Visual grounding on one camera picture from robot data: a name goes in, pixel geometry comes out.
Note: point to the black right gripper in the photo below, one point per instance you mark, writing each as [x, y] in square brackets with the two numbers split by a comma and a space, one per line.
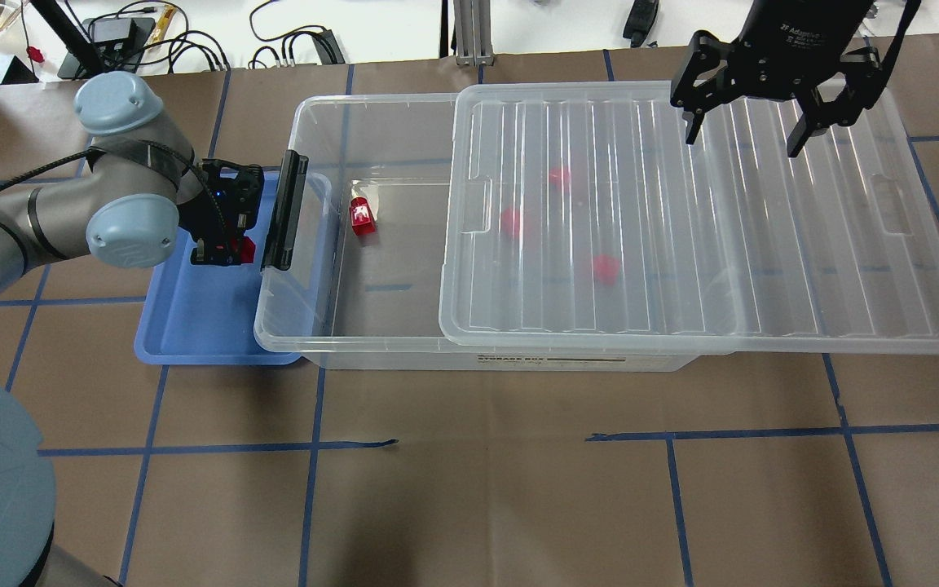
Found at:
[795, 37]

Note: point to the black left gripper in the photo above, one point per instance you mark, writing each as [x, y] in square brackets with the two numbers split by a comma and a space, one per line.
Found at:
[202, 217]

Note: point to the red block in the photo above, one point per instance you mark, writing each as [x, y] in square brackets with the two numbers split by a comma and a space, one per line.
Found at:
[559, 179]
[362, 219]
[606, 270]
[245, 250]
[510, 224]

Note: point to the clear ribbed box lid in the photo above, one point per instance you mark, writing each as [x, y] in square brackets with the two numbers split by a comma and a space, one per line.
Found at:
[726, 245]

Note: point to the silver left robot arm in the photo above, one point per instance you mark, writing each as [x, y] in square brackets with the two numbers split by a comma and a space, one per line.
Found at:
[123, 201]

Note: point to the red block in box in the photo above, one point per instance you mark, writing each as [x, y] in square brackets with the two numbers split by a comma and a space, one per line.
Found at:
[362, 219]

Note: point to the clear plastic storage box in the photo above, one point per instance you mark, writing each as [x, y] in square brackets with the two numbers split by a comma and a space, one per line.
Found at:
[379, 303]

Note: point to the blue plastic tray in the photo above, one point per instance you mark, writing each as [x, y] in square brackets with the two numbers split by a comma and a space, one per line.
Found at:
[204, 314]

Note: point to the black power adapter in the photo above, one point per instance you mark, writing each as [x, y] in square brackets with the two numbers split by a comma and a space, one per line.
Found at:
[641, 18]

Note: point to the red block under lid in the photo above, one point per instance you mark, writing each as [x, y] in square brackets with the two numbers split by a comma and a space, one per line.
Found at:
[606, 270]
[510, 224]
[559, 179]

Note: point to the black box latch handle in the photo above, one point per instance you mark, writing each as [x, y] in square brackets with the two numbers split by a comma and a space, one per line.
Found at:
[282, 234]

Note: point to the aluminium frame post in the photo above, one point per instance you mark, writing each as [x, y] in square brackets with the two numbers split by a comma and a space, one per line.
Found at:
[473, 32]

